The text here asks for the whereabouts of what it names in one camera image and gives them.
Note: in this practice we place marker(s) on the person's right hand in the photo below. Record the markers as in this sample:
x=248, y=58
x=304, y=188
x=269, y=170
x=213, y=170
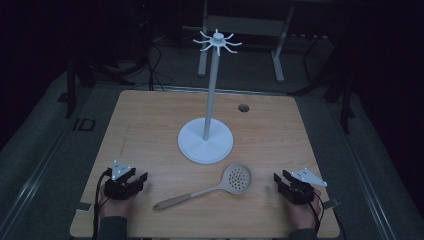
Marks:
x=301, y=215

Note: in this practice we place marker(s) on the beige slotted spoon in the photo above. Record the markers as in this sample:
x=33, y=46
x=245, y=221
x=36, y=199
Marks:
x=237, y=180

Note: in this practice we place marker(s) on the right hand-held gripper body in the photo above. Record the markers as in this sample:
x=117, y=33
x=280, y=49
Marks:
x=300, y=190

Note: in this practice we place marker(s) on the person's left hand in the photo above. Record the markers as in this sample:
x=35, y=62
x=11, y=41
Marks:
x=115, y=206

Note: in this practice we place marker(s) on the white utensil hook stand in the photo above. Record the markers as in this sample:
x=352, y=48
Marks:
x=205, y=143

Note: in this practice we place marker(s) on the black floor bracket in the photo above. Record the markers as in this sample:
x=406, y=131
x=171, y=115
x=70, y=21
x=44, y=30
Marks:
x=84, y=124

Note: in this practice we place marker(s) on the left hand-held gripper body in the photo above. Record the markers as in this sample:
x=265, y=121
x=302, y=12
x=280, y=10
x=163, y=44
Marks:
x=120, y=189

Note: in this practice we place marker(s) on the metal table edge clip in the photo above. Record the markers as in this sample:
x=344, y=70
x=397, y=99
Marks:
x=84, y=207
x=330, y=203

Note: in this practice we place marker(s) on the black metal stand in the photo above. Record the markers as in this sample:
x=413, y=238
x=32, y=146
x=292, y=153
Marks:
x=71, y=90
x=346, y=100

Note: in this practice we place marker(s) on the white desk frame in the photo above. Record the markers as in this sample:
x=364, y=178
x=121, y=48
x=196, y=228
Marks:
x=246, y=25

